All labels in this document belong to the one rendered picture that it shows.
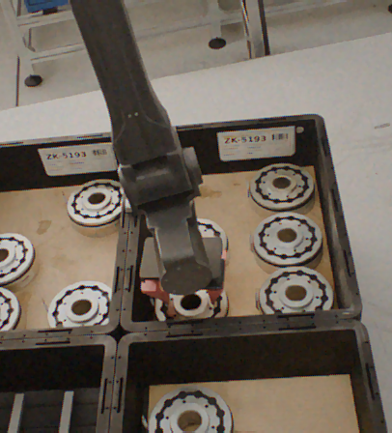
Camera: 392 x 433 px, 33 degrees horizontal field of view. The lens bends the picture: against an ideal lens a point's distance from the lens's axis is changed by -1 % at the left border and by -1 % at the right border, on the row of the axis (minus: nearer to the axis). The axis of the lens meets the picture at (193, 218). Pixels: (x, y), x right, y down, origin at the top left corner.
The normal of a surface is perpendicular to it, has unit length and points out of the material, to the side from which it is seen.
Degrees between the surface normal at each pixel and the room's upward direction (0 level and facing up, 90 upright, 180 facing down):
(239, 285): 0
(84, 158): 90
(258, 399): 0
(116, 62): 81
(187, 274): 93
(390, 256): 0
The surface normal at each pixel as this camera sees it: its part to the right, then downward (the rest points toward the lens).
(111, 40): 0.13, 0.58
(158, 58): -0.12, -0.69
